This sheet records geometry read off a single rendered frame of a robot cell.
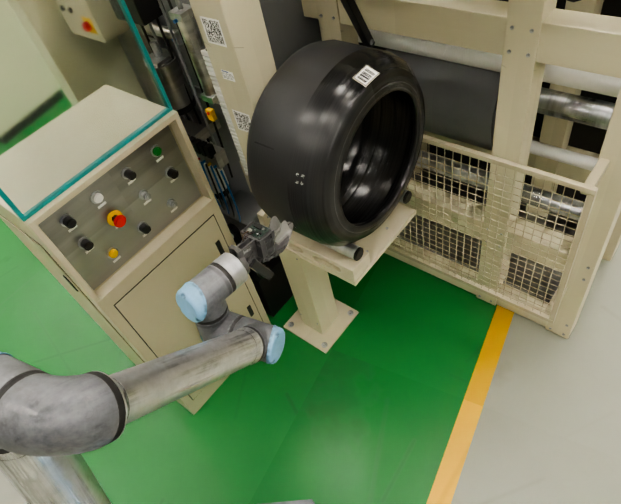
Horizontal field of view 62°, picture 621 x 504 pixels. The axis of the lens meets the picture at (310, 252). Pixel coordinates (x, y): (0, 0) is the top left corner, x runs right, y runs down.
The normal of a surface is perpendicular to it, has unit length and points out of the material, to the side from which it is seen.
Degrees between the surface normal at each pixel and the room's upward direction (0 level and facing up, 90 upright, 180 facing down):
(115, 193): 90
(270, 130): 47
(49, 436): 63
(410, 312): 0
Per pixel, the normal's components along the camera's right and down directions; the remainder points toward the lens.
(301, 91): -0.42, -0.31
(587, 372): -0.18, -0.64
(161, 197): 0.76, 0.39
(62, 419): 0.43, -0.13
